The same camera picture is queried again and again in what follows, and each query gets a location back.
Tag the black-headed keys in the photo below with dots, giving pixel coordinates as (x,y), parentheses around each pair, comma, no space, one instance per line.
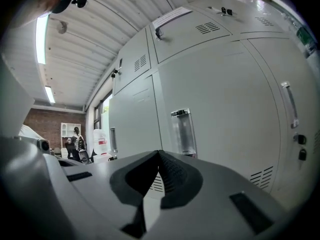
(113,75)
(158,35)
(226,10)
(302,155)

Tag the white arched shelf unit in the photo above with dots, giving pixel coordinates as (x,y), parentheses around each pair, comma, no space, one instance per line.
(65,131)

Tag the grey metal locker cabinet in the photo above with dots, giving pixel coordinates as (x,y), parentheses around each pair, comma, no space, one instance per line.
(200,41)

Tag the black window frame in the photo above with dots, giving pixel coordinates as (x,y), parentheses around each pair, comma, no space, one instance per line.
(98,114)

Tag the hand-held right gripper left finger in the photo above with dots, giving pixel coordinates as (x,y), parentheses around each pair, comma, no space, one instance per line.
(100,189)

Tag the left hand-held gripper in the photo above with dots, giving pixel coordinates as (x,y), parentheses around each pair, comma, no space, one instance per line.
(30,146)

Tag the green label water bottle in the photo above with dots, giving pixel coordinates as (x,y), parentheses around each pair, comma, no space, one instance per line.
(303,35)

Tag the person's face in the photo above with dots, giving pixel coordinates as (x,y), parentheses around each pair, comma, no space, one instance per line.
(37,1)

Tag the clear water jug red label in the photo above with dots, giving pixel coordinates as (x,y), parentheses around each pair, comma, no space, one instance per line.
(101,136)

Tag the locker door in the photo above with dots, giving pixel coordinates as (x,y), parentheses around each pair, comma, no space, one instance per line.
(220,109)

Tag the fluorescent ceiling light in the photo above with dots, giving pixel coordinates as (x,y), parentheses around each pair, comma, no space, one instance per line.
(50,94)
(41,41)

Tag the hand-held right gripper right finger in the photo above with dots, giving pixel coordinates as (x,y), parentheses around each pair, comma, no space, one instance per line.
(212,184)

